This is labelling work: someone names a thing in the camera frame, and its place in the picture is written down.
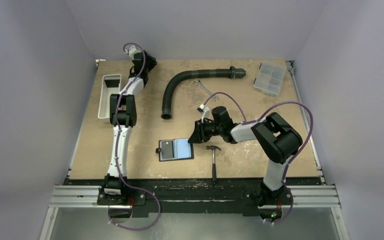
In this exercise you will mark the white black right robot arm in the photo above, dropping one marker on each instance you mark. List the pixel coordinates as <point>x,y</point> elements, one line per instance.
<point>278,139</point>

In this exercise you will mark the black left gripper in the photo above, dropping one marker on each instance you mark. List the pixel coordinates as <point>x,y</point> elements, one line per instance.
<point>151,62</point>

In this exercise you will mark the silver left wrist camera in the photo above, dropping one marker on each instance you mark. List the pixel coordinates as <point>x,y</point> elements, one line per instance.
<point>131,51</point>

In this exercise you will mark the black card holder wallet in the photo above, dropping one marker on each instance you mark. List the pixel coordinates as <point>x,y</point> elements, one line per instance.
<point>182,149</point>

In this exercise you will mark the white plastic tray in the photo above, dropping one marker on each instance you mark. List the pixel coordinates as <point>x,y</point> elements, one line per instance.
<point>105,93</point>

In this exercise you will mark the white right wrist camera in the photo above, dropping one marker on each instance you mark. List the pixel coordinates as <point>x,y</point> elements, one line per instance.
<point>204,111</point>

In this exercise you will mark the black handled hammer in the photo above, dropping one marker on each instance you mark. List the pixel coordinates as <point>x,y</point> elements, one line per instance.
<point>213,149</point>

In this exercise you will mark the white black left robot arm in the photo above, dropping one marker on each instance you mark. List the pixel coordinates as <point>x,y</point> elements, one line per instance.
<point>123,117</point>

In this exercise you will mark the clear plastic organizer box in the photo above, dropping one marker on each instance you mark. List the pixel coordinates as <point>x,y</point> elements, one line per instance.
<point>270,78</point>

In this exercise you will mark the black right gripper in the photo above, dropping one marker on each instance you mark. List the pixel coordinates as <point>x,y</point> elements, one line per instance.
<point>204,130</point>

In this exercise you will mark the silver wrench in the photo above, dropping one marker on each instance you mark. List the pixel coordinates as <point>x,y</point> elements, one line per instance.
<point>199,84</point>

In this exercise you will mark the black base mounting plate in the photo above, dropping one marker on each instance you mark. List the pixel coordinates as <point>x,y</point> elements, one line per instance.
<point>243,196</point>

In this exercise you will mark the stack of credit cards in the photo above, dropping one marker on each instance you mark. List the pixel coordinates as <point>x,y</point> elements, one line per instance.
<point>112,82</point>

